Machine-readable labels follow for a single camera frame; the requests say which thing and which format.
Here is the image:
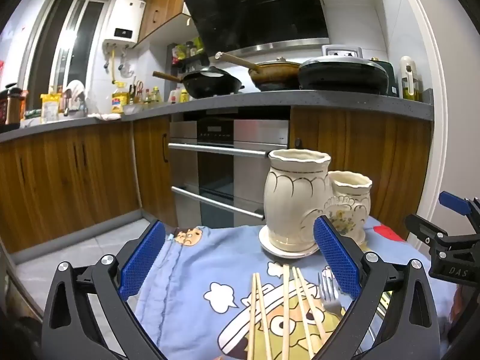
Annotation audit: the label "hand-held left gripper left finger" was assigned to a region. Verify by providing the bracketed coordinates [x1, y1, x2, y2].
[41, 219, 167, 360]

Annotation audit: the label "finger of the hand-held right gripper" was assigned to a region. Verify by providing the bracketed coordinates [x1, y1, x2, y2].
[439, 190, 480, 233]
[405, 213, 451, 247]

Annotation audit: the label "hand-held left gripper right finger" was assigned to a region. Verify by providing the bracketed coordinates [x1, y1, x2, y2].
[313, 215, 441, 360]

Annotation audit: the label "metal fork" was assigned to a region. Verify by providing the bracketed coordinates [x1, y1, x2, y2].
[317, 272, 343, 316]

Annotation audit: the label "wooden chopstick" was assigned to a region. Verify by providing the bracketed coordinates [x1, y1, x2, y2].
[292, 267, 316, 360]
[296, 267, 328, 342]
[256, 273, 272, 360]
[281, 265, 291, 360]
[247, 273, 257, 360]

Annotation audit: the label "cream ceramic utensil holder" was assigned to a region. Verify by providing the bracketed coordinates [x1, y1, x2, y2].
[259, 149, 374, 259]

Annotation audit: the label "blue cartoon printed cloth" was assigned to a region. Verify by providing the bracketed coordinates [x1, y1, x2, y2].
[133, 215, 458, 360]

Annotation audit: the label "stainless built-in oven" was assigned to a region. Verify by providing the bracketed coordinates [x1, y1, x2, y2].
[168, 117, 291, 229]

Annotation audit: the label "white oil dispenser bottle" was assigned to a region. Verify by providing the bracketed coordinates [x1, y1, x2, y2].
[399, 56, 419, 101]

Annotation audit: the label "yellow cooking oil bottle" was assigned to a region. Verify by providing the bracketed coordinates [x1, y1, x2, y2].
[111, 82, 129, 115]

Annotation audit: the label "grey kitchen countertop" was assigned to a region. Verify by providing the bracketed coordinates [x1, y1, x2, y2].
[0, 88, 435, 143]

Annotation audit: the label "black pot with lid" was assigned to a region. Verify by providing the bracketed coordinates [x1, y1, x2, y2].
[298, 45, 391, 95]

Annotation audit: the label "row of condiment bottles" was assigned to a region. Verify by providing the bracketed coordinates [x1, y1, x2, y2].
[129, 82, 164, 106]

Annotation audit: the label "yellow food packet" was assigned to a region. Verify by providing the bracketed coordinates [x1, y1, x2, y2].
[39, 92, 62, 122]

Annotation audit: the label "white cloth bundle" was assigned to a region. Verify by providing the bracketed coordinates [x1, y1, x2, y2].
[65, 80, 89, 117]

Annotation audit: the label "black wok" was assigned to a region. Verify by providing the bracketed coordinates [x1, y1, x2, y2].
[152, 66, 244, 99]

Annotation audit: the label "brown wok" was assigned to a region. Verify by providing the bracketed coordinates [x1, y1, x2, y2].
[214, 52, 302, 91]

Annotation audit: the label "dark sauce jar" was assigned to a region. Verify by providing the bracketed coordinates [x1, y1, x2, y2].
[0, 82, 29, 126]

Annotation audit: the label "kitchen window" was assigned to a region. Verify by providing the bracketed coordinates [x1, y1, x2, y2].
[24, 0, 113, 102]

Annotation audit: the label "white water heater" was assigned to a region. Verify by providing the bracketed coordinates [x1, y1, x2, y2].
[102, 0, 147, 49]

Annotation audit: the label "black range hood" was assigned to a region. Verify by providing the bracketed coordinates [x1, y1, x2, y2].
[182, 0, 331, 59]

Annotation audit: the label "black wall spice rack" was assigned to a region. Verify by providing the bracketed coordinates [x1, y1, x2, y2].
[167, 37, 211, 69]

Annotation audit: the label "wooden wall cabinets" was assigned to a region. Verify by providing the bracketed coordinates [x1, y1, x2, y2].
[137, 0, 241, 44]

